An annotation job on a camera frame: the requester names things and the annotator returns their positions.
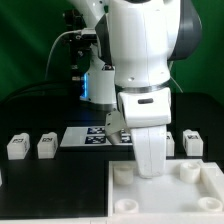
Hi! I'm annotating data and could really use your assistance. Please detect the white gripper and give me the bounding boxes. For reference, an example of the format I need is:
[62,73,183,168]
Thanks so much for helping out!
[118,87,171,178]

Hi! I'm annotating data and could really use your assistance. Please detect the white square tabletop tray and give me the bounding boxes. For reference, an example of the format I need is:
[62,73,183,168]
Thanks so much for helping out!
[108,159,224,216]

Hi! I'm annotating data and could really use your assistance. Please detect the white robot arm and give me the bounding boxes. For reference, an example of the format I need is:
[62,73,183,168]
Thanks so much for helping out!
[68,0,202,178]

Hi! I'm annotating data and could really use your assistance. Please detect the white marker tag sheet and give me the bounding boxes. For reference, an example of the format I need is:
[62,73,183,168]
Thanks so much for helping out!
[59,125,134,148]

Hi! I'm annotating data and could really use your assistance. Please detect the white L-shaped obstacle block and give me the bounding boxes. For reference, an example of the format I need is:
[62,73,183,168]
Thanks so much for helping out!
[200,163,224,204]

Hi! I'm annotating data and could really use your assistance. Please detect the white block left edge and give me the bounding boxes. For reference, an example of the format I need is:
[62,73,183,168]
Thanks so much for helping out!
[0,170,2,187]

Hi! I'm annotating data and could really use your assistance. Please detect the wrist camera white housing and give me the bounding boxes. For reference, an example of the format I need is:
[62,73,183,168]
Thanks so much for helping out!
[105,110,130,145]

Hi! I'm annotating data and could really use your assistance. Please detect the black cable bundle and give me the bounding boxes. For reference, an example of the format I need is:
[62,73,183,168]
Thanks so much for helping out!
[0,79,84,105]

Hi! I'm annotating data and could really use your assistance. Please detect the white camera cable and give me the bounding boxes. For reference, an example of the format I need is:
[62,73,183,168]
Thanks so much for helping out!
[44,29,83,82]

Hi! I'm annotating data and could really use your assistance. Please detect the black camera on stand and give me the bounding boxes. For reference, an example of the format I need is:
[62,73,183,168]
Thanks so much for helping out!
[61,9,101,81]

